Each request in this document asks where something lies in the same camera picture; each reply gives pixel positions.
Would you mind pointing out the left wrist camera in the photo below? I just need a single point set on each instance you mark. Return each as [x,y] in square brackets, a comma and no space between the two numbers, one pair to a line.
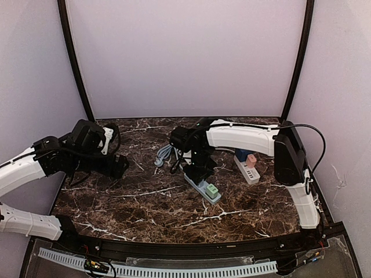
[87,137]

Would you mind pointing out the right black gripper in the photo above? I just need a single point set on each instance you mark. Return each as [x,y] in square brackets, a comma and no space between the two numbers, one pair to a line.
[196,169]

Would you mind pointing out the left black frame post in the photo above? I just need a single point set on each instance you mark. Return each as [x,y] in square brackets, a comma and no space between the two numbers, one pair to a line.
[69,43]

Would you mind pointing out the light blue power strip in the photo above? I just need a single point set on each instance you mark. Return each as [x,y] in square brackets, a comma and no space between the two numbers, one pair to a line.
[200,188]

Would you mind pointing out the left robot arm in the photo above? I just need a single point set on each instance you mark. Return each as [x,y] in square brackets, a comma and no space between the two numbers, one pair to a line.
[47,157]

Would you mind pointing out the black front rail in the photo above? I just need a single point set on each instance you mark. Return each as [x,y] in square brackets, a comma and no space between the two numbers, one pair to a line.
[274,247]

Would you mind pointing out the green cube charger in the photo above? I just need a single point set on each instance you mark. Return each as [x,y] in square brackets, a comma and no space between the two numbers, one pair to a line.
[211,191]

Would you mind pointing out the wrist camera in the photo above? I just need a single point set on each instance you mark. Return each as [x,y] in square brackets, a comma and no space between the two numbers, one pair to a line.
[179,138]
[87,137]

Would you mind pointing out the white power strip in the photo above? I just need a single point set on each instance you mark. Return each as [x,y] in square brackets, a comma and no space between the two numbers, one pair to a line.
[250,174]

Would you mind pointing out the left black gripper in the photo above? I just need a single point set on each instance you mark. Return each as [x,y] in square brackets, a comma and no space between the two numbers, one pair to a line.
[116,165]

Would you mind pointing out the dark blue cube plug adapter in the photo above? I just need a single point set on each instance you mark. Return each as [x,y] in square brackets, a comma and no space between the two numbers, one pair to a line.
[242,154]

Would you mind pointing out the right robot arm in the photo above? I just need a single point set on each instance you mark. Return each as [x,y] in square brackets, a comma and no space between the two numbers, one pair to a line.
[281,142]

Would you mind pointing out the right black frame post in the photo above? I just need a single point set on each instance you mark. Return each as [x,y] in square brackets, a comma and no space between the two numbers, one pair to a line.
[305,33]

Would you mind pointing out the black frame post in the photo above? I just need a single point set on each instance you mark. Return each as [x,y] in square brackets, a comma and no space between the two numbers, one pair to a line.
[69,43]
[305,33]

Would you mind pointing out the pink cube charger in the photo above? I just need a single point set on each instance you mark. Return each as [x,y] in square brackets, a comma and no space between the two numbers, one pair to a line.
[251,161]

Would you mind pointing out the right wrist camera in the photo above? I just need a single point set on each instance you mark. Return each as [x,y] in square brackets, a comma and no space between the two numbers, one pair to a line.
[179,138]

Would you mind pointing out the white slotted cable duct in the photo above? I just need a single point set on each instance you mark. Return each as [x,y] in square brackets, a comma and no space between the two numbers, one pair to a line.
[119,270]

